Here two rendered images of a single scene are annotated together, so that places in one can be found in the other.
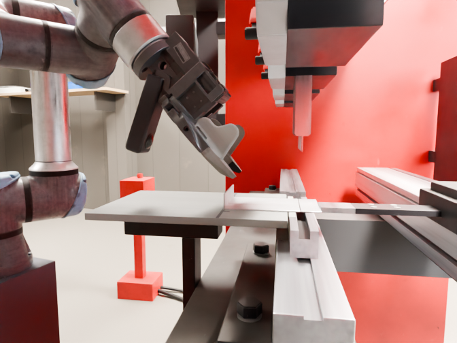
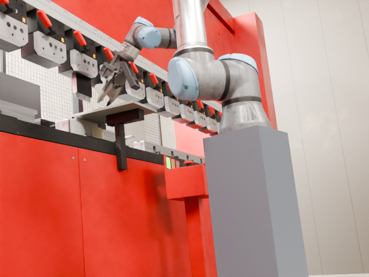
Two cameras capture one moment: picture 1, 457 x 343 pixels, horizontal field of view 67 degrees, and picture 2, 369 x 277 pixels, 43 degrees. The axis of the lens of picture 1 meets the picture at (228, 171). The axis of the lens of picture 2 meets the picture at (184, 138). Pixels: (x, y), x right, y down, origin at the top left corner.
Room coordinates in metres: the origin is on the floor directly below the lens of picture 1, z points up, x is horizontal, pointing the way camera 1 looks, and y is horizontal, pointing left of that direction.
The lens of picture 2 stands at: (2.13, 0.72, 0.51)
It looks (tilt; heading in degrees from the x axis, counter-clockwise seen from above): 12 degrees up; 195
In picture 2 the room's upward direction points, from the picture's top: 6 degrees counter-clockwise
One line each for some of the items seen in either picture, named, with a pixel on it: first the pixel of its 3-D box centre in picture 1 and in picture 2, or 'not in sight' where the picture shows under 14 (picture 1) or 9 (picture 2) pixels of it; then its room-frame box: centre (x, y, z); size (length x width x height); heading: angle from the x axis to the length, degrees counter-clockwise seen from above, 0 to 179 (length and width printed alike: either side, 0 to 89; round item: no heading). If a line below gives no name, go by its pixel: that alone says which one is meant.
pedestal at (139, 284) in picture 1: (139, 235); not in sight; (2.27, 0.61, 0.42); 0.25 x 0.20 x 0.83; 81
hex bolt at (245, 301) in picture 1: (249, 308); not in sight; (0.36, -0.02, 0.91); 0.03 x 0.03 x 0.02
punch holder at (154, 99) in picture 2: not in sight; (149, 91); (-0.08, -0.01, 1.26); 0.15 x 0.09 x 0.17; 171
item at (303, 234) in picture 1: (299, 220); (88, 124); (0.46, -0.10, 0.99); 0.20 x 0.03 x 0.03; 171
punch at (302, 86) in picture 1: (300, 116); (82, 88); (0.49, -0.10, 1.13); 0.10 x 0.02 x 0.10; 171
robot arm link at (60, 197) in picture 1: (49, 114); (189, 11); (0.89, 0.46, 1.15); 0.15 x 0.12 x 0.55; 128
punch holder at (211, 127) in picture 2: not in sight; (206, 119); (-0.87, 0.11, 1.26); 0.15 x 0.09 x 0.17; 171
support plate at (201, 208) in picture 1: (198, 205); (116, 113); (0.51, 0.05, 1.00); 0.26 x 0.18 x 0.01; 81
